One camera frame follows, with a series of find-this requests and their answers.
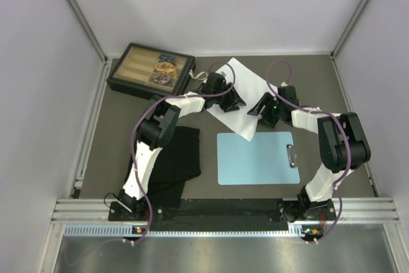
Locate yellow rubber bands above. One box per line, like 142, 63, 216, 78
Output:
155, 62, 178, 77

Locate light blue clipboard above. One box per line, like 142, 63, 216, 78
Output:
217, 132, 300, 185

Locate left aluminium corner post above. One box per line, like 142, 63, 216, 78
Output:
66, 0, 108, 63

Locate black compartment display box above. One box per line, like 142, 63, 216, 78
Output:
107, 43, 196, 100

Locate grey slotted cable duct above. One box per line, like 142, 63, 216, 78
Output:
64, 224, 322, 238

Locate dark mixed hair ties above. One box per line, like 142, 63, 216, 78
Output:
152, 73, 172, 86

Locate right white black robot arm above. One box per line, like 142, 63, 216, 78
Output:
247, 84, 371, 221

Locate white ribbon tab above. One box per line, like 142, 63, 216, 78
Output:
189, 70, 208, 81

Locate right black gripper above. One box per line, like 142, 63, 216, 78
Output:
247, 93, 284, 129

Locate blue black small items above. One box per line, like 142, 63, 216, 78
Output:
158, 54, 175, 65

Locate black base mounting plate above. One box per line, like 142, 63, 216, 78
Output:
107, 198, 338, 222

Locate aluminium corner post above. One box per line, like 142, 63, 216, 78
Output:
66, 0, 108, 63
330, 0, 370, 60

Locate right aluminium corner post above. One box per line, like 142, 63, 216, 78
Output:
330, 0, 370, 60

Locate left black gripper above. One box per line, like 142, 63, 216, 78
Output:
213, 83, 245, 113

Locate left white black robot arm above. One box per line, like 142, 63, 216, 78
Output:
111, 72, 246, 221

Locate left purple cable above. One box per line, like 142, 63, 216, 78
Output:
132, 61, 237, 244

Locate black cloth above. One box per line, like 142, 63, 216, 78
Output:
127, 125, 202, 210

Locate aluminium front frame rail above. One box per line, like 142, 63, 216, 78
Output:
51, 198, 399, 224

